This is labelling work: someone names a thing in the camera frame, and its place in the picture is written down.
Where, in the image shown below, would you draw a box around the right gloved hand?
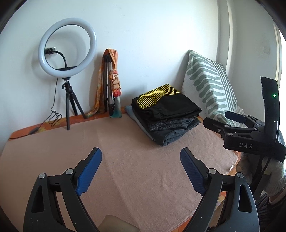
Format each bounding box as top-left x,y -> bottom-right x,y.
235,152 -> 286,198

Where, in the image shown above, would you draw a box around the green white leaf pillow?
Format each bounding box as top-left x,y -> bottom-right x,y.
182,50 -> 245,128

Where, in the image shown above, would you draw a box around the beige cushion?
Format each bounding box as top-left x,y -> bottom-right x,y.
97,215 -> 140,232

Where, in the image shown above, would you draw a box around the pink towel blanket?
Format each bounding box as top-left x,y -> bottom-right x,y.
0,112 -> 240,232

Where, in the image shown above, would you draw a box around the folded dark grey pants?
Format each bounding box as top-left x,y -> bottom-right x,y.
144,117 -> 200,147

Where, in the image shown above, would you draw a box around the folded tripod with orange scarf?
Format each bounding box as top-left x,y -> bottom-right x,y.
87,48 -> 122,118

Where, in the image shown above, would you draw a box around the folded grey blue garment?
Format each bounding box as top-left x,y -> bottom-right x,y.
125,105 -> 154,141

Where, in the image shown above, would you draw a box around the black mini tripod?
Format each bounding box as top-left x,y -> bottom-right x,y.
61,77 -> 87,130

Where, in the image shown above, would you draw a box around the black ring light cable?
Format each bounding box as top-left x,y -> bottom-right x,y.
7,78 -> 63,141

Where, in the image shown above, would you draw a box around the white ring light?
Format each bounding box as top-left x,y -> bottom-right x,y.
37,18 -> 97,78

